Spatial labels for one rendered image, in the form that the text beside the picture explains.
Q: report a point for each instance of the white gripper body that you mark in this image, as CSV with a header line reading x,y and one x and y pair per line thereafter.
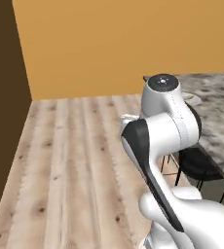
x,y
127,119

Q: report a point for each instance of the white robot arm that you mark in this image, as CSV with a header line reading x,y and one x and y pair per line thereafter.
x,y
169,129

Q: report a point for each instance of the pale grey plate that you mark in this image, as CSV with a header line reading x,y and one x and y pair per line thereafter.
x,y
192,98

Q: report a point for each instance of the black stool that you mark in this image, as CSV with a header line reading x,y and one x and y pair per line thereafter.
x,y
168,162
198,165

